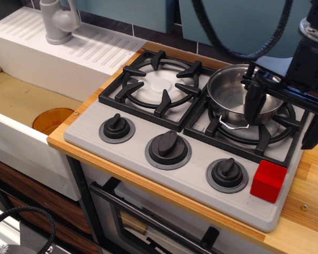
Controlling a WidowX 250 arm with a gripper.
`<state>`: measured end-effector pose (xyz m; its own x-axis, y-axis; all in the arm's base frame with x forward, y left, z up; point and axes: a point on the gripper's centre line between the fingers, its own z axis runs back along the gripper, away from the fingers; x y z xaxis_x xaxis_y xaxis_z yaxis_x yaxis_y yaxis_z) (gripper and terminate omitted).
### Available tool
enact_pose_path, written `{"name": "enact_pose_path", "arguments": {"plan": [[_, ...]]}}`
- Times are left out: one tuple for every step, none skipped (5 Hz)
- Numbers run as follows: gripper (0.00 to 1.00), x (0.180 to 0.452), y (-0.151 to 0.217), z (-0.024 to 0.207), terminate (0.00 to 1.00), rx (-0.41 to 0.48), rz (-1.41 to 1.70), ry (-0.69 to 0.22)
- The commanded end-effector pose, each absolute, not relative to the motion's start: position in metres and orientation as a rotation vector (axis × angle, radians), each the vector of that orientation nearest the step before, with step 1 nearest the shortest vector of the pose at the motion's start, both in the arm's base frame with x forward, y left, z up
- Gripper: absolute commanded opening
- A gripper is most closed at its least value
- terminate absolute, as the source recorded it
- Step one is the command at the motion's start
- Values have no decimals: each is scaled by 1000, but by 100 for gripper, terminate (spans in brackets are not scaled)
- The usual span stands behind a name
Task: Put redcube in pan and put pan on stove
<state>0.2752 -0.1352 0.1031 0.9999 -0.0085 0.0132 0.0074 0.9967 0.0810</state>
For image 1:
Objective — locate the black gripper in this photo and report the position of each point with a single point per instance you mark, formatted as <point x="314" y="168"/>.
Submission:
<point x="260" y="81"/>

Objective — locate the red cube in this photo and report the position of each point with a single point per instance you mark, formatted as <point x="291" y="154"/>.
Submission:
<point x="268" y="181"/>

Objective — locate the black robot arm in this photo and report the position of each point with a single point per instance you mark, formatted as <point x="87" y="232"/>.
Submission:
<point x="292" y="80"/>

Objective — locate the stainless steel pan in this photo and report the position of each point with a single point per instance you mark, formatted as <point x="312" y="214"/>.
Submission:
<point x="227" y="97"/>

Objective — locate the black right stove knob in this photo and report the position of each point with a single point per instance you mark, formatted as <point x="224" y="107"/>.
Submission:
<point x="227" y="176"/>

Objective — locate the black stove knob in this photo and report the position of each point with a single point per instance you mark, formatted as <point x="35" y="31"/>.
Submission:
<point x="116" y="130"/>
<point x="227" y="176"/>
<point x="168" y="151"/>

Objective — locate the grey toy stove top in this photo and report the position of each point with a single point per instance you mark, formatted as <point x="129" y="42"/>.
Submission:
<point x="189" y="180"/>

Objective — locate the black middle stove knob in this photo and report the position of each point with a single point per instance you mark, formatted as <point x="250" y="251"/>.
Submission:
<point x="168" y="151"/>

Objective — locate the black left stove knob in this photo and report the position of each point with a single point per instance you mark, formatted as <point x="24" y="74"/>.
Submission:
<point x="116" y="130"/>

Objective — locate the black right burner grate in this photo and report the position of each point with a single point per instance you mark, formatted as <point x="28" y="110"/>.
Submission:
<point x="274" y="141"/>

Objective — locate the black burner grate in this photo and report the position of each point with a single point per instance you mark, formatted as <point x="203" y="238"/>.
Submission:
<point x="158" y="89"/>
<point x="274" y="141"/>

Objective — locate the black left burner grate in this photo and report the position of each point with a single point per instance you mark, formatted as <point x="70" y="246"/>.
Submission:
<point x="158" y="89"/>

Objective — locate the orange plastic plate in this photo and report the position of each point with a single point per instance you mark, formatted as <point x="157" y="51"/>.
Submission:
<point x="50" y="120"/>

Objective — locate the grey toy faucet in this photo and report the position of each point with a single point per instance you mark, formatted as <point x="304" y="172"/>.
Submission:
<point x="59" y="24"/>

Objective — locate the wooden drawer front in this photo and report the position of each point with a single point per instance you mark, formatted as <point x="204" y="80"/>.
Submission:
<point x="72" y="229"/>

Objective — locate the white sink unit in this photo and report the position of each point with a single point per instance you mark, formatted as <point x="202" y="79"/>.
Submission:
<point x="36" y="76"/>

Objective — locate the oven door with handle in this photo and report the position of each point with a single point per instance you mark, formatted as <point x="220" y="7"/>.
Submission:
<point x="150" y="225"/>

